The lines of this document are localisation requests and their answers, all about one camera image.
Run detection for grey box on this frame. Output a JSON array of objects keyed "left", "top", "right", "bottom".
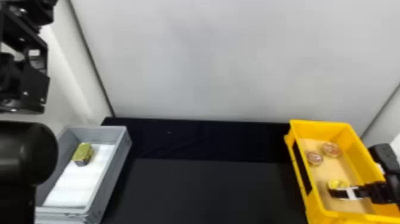
[{"left": 35, "top": 125, "right": 133, "bottom": 224}]

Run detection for yellow box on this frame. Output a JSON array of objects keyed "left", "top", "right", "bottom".
[{"left": 283, "top": 119, "right": 400, "bottom": 224}]

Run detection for white foam pad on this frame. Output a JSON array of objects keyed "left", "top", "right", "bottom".
[{"left": 42, "top": 143, "right": 117, "bottom": 209}]

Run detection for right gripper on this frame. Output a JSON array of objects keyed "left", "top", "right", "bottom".
[{"left": 328, "top": 173, "right": 400, "bottom": 206}]

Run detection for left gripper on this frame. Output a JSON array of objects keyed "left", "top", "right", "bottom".
[{"left": 0, "top": 0, "right": 59, "bottom": 107}]

